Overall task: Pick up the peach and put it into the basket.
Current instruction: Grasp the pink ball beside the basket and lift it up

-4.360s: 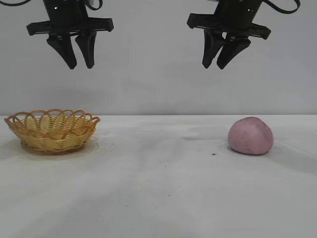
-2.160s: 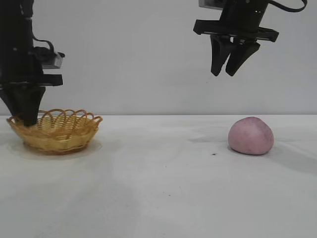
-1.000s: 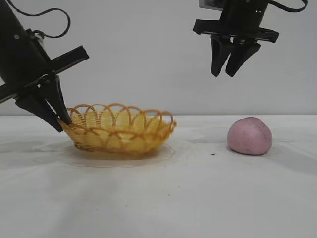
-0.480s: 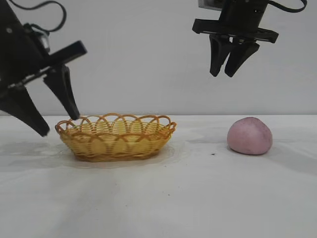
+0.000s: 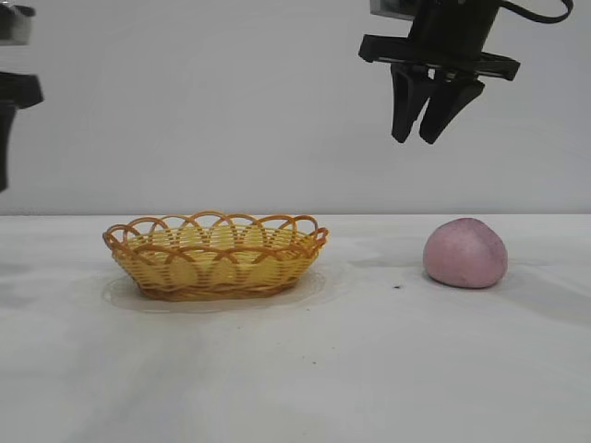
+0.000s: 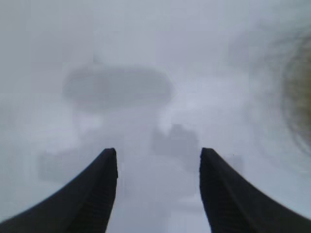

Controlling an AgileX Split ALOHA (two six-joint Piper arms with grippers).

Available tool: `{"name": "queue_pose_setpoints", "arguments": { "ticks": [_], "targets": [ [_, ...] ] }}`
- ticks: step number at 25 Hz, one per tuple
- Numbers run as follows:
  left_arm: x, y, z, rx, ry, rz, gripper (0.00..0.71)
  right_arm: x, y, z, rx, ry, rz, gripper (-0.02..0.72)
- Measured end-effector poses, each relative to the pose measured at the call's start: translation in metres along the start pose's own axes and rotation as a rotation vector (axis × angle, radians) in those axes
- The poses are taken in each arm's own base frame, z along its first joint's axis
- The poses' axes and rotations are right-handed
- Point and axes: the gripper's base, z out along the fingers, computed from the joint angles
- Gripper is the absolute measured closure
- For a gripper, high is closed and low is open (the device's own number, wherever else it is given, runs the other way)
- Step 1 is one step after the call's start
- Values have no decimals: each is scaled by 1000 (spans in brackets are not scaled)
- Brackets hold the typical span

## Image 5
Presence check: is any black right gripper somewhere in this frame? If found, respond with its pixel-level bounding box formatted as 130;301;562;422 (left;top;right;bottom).
358;0;521;146

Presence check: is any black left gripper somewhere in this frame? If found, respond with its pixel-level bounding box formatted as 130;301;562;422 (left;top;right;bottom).
0;73;45;193

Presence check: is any yellow woven wicker basket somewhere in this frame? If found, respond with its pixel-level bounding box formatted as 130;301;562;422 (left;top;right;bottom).
102;210;331;302

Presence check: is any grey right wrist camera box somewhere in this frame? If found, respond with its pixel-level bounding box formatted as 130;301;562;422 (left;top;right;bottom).
368;0;419;22

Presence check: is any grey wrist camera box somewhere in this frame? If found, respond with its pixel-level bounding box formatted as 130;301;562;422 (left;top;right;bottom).
0;4;36;47
368;0;419;22

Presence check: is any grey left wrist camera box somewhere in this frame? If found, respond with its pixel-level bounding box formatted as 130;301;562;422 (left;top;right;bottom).
0;4;36;47

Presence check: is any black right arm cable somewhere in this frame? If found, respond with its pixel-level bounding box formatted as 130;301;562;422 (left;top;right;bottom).
501;0;573;23

